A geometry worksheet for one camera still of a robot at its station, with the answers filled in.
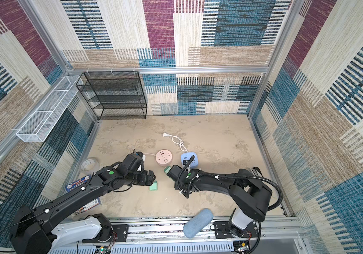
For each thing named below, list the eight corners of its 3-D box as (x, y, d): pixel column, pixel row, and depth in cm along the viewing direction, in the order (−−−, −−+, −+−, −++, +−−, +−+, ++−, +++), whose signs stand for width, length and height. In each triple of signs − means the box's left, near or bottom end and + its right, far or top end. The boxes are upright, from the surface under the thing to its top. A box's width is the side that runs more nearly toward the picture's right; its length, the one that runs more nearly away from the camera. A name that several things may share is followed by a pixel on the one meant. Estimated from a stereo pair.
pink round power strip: (154, 165, 96) (154, 164, 95) (156, 151, 103) (156, 149, 101) (172, 165, 96) (172, 163, 94) (173, 151, 103) (172, 149, 101)
